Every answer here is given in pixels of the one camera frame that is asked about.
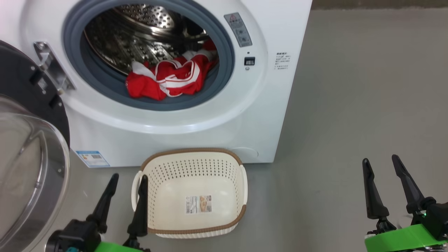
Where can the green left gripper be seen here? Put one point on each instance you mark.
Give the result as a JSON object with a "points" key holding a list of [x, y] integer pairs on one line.
{"points": [[112, 247]]}

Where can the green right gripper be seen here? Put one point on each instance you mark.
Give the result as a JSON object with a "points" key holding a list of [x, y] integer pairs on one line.
{"points": [[399, 239]]}

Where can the black round glass washer door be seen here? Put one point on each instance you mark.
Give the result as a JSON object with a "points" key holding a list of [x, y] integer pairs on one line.
{"points": [[31, 175]]}

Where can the red white-trimmed garment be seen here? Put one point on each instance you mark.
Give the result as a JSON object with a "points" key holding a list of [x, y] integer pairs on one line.
{"points": [[175, 77]]}

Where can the cream perforated laundry basket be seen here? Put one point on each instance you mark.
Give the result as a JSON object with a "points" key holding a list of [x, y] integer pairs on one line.
{"points": [[217, 189]]}

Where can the white front-load washing machine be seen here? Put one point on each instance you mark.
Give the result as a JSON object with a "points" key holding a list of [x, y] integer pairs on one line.
{"points": [[245, 122]]}

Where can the metal washing machine door hinge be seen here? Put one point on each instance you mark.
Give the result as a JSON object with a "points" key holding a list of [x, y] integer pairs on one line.
{"points": [[52, 66]]}

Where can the blue energy label sticker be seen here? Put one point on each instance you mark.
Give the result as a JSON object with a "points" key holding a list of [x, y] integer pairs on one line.
{"points": [[92, 159]]}

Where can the round white filter cover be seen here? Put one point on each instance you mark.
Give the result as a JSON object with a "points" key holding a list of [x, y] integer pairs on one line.
{"points": [[248, 154]]}

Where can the grey skirting board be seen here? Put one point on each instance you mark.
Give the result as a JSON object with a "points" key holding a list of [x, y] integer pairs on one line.
{"points": [[378, 4]]}

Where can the grey warning sticker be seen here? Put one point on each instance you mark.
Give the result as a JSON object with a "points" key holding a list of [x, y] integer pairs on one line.
{"points": [[238, 29]]}

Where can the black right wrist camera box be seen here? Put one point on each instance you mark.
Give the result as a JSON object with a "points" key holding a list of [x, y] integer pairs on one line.
{"points": [[437, 217]]}

